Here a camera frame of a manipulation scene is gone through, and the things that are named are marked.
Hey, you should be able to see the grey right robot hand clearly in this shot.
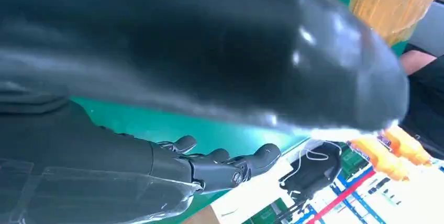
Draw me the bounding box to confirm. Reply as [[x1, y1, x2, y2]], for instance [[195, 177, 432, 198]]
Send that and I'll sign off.
[[0, 0, 410, 224]]

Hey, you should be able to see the black bag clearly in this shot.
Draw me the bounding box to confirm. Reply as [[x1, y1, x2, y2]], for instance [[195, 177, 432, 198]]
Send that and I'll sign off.
[[278, 142, 343, 203]]

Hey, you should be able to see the yellow sheet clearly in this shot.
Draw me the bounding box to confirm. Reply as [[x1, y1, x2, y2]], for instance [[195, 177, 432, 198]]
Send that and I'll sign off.
[[349, 0, 438, 46]]

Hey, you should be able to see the ribbed grey right arm sleeve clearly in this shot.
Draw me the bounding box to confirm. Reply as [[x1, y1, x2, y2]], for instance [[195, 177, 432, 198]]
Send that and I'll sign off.
[[0, 82, 71, 115]]

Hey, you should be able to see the red vertical pole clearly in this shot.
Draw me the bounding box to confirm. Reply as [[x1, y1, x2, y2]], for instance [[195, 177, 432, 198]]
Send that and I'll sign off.
[[307, 170, 376, 224]]

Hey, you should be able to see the person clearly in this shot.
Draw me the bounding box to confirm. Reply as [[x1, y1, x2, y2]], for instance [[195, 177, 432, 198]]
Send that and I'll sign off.
[[398, 0, 444, 159]]

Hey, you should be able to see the white cable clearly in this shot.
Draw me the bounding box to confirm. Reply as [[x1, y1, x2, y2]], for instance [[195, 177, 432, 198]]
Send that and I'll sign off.
[[279, 140, 343, 187]]

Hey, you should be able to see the blue metal frame rack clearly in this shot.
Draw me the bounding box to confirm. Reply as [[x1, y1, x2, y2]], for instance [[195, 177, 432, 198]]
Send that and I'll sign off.
[[293, 174, 387, 224]]

